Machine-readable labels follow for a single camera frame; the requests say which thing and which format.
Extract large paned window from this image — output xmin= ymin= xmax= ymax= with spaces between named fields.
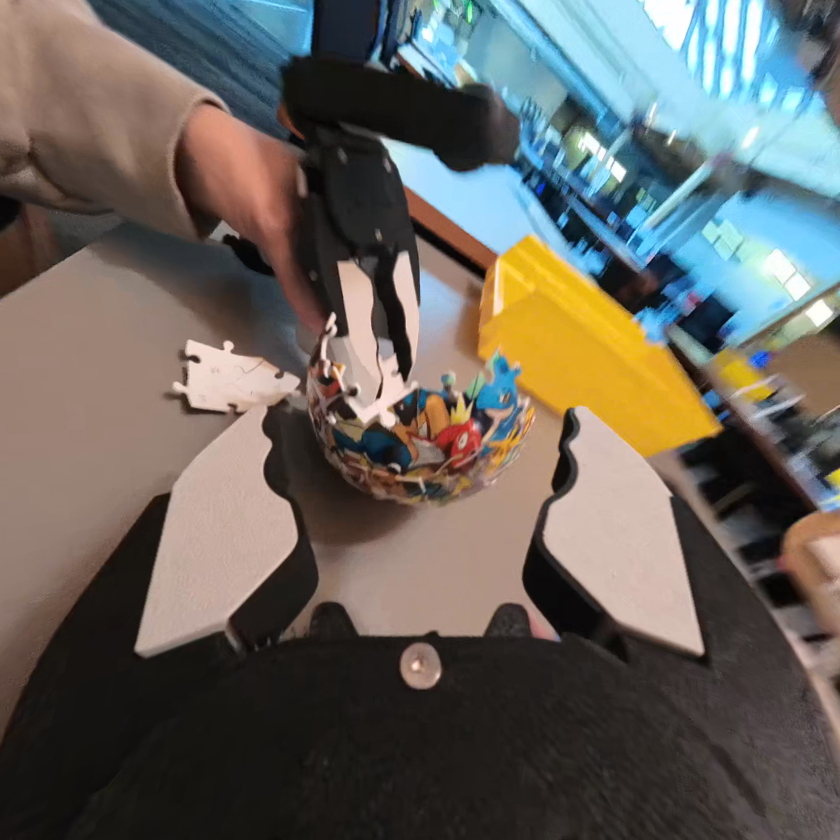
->
xmin=643 ymin=0 xmax=840 ymax=86

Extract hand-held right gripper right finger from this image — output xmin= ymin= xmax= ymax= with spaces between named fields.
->
xmin=522 ymin=406 xmax=706 ymax=659

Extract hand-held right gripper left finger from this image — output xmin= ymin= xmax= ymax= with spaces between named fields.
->
xmin=134 ymin=403 xmax=320 ymax=658

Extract person's left hand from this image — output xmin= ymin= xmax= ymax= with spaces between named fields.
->
xmin=177 ymin=104 xmax=330 ymax=336

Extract dark storage shelving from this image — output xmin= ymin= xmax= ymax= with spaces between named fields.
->
xmin=518 ymin=98 xmax=840 ymax=349

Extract colourful cartoon puzzle ball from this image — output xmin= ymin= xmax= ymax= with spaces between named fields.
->
xmin=305 ymin=314 xmax=537 ymax=508

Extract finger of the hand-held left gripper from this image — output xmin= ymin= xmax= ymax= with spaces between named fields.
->
xmin=325 ymin=258 xmax=388 ymax=408
xmin=384 ymin=251 xmax=422 ymax=385

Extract yellow plastic bin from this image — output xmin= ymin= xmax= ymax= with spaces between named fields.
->
xmin=478 ymin=235 xmax=723 ymax=458

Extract white puzzle pieces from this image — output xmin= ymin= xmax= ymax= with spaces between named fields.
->
xmin=172 ymin=339 xmax=303 ymax=416

